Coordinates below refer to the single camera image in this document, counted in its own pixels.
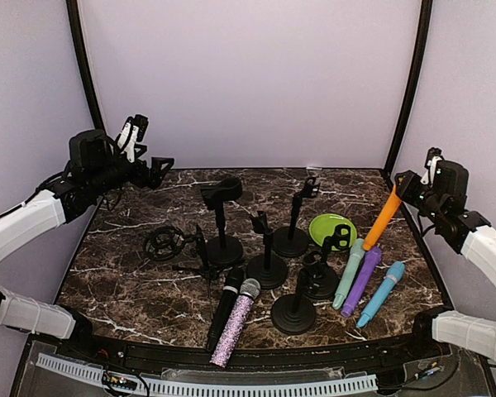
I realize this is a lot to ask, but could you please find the mint green microphone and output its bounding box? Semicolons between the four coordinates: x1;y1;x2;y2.
332;238;365;310

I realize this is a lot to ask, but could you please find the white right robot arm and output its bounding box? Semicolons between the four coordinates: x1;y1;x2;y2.
394;156;496;362

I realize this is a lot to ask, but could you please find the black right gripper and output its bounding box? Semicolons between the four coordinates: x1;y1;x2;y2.
395;170;446;223

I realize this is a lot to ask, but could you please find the white slotted cable duct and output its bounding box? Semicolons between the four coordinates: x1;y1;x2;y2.
35;353;378;397

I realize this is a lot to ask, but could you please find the lime green plate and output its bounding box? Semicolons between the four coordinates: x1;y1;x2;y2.
309;213;357;251

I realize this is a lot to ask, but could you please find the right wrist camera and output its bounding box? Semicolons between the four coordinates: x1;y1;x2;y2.
421;147;444;186

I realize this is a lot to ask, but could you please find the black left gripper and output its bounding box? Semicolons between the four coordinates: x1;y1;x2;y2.
88;146;174;195

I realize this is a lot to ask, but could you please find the orange microphone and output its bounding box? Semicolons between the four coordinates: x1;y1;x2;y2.
362;187;402;251

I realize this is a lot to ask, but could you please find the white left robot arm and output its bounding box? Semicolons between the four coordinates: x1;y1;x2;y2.
0;127;174;361

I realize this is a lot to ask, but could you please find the left black corner post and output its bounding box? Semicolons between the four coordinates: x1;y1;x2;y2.
65;0;119;177

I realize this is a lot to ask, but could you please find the black tripod microphone stand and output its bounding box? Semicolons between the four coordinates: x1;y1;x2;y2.
142;225;247;328

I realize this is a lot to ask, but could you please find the glitter purple silver-head microphone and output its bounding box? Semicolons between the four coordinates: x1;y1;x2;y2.
209;278;261;368

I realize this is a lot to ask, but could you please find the black front table rail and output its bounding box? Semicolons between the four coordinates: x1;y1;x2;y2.
57;334;452;373

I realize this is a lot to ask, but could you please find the black round-base stand front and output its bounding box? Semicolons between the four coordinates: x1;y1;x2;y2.
246;211;289;290

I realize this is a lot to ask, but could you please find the black round-base stand orange mic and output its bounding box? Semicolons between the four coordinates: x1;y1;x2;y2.
200;177;243;268

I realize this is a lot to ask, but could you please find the black handheld microphone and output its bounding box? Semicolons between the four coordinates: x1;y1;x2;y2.
205;267;244;352

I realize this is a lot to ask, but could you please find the right black corner post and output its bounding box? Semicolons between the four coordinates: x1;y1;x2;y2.
383;0;433;177

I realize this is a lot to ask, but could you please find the black round-base stand blue mic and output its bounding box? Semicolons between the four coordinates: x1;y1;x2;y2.
303;224;351;300

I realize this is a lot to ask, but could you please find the black round-base stand purple mic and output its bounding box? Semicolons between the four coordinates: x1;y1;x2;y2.
273;176;320;258

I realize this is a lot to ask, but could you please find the black round-base stand mint mic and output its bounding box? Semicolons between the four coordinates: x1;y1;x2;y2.
271;269;319;335

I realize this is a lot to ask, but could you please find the blue microphone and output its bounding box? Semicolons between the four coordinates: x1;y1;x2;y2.
356;261;405;328

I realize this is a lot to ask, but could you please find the black corner post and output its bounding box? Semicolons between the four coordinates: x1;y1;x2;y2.
383;0;433;177
65;0;119;177

